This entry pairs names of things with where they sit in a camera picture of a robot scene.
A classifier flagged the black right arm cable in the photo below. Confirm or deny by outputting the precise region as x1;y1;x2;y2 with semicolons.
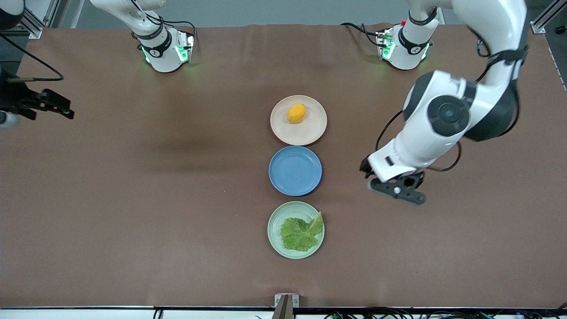
0;34;65;83

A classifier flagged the black base power cable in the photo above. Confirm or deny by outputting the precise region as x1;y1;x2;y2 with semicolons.
146;17;197;38
340;22;381;46

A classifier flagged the brown table mat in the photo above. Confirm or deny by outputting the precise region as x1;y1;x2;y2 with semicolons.
0;23;567;308

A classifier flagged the pink round plate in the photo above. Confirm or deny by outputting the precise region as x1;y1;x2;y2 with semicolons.
270;95;328;146

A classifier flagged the aluminium frame profile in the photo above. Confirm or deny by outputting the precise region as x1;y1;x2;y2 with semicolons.
531;0;567;35
18;5;46;39

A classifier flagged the green round plate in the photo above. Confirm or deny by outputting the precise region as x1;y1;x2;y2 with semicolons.
267;201;325;260

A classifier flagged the blue round plate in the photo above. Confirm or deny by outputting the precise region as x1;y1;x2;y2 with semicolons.
268;146;322;197

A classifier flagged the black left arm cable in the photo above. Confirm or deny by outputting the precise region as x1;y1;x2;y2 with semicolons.
376;27;530;173

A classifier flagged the green lettuce leaf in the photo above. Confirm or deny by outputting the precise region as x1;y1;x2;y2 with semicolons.
280;211;324;253

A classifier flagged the metal table bracket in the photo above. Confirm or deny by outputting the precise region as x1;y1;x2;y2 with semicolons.
274;293;299;319

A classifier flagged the yellow lemon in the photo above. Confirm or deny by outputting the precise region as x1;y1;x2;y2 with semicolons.
287;104;307;124

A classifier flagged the silver arm base connector plate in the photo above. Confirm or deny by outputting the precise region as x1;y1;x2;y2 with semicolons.
376;29;395;61
176;32;196;63

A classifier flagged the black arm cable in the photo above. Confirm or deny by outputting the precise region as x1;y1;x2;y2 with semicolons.
376;27;530;173
0;34;65;83

